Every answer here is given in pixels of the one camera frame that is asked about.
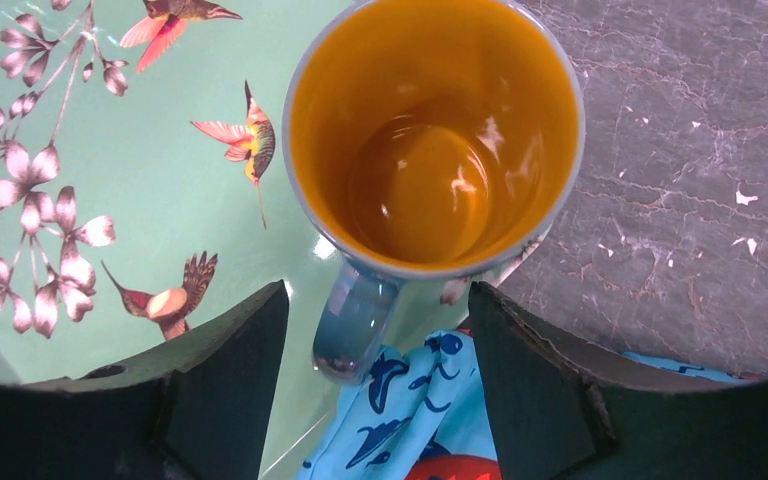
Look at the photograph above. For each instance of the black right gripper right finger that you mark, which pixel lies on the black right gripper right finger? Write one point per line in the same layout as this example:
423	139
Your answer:
561	407

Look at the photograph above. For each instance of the small cup orange inside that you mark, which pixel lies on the small cup orange inside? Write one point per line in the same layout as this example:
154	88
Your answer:
428	141

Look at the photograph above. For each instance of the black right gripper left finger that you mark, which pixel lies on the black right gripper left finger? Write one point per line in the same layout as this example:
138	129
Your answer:
194	407

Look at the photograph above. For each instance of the green floral tray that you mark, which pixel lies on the green floral tray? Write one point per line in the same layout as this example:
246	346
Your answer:
115	235

